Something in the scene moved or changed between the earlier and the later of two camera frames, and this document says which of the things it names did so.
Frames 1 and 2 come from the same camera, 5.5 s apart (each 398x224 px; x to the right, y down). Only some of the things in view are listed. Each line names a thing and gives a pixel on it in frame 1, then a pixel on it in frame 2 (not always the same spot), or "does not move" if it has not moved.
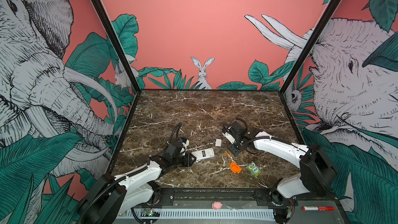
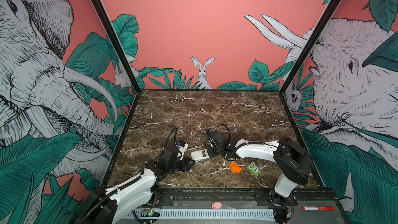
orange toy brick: (235, 167) does not move
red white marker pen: (317, 208) does not move
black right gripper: (235, 152) to (211, 155)
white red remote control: (203, 154) does not move
